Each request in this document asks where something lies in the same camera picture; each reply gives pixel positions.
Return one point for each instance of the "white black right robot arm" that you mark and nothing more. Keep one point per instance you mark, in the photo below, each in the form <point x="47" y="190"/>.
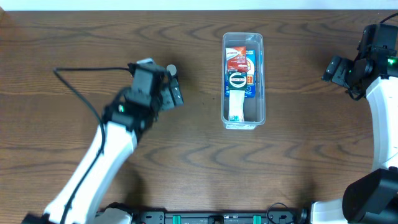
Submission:
<point x="372" y="76"/>

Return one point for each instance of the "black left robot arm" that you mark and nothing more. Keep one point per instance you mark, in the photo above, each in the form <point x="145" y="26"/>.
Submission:
<point x="131" y="113"/>

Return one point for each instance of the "blue Kool Fever box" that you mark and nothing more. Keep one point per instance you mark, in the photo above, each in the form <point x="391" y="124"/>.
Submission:
<point x="250" y="91"/>

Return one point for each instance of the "dark bottle white cap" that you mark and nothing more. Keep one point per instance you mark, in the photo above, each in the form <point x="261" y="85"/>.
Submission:
<point x="171" y="68"/>

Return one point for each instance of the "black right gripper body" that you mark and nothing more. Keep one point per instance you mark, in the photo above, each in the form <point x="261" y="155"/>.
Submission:
<point x="348" y="74"/>

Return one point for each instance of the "clear plastic container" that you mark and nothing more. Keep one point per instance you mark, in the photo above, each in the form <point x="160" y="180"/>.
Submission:
<point x="254" y="108"/>

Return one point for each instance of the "white green medicine box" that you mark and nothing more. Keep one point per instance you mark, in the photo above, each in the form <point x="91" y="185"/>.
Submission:
<point x="236" y="105"/>

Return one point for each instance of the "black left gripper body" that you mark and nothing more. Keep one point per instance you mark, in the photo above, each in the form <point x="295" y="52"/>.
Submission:
<point x="159" y="102"/>

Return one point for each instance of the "red white small box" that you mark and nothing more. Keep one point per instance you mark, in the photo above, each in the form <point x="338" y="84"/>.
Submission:
<point x="236" y="59"/>

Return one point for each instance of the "dark green round tin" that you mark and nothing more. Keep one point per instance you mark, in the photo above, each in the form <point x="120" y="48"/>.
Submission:
<point x="237" y="80"/>

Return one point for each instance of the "black mounting rail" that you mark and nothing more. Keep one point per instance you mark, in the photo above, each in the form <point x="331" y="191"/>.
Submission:
<point x="217" y="217"/>

